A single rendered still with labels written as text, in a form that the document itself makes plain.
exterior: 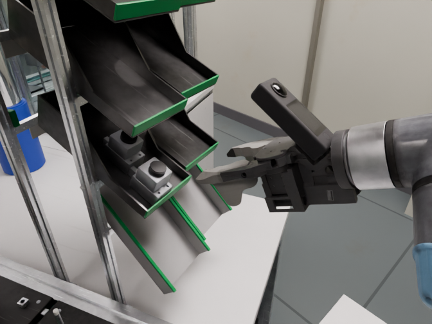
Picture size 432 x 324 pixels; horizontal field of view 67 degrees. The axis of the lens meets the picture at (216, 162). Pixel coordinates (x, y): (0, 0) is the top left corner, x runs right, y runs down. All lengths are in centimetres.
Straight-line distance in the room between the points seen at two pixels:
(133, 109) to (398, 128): 38
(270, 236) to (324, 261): 119
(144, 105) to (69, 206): 73
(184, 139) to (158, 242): 24
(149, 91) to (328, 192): 35
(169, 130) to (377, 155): 51
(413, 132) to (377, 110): 248
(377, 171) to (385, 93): 243
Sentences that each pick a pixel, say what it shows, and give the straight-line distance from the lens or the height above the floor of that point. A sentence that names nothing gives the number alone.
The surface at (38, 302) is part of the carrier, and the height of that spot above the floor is 97.
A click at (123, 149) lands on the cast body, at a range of 60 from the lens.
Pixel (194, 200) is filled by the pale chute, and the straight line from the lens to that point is 84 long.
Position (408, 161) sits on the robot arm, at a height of 141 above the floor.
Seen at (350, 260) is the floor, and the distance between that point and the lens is 225.
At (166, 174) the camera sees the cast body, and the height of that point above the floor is 125.
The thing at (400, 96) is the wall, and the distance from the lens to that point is 277.
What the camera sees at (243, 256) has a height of 86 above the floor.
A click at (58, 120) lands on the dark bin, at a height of 133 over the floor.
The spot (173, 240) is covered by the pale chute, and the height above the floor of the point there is 104.
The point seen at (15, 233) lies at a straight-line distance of 119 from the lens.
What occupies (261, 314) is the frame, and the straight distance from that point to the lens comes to 155.
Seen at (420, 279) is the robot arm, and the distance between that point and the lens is 34.
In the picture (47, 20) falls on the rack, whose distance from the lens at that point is 51.
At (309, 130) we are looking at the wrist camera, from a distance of 40.
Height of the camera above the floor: 157
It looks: 32 degrees down
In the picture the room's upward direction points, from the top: straight up
